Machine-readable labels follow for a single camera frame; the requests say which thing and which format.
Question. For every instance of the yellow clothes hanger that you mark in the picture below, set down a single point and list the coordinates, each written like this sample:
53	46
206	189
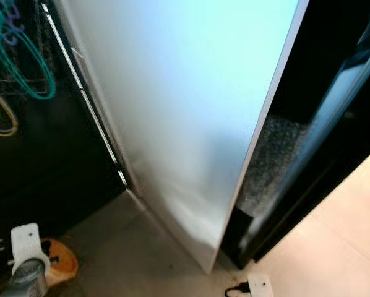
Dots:
14	120

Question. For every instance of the black cupboard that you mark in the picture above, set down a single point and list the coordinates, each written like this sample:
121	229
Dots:
49	161

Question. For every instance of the black glossy panel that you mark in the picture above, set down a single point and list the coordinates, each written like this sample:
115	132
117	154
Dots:
333	124

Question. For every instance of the silver fridge door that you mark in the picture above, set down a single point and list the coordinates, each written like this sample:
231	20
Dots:
185	124

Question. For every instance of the chrome rail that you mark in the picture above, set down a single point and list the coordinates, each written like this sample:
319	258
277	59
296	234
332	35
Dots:
86	93

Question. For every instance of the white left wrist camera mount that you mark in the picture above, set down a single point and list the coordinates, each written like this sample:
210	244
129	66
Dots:
27	244

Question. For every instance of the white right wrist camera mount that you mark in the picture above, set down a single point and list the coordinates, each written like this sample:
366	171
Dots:
260	286

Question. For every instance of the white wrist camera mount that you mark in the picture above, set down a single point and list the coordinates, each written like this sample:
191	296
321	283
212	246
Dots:
260	286
27	244

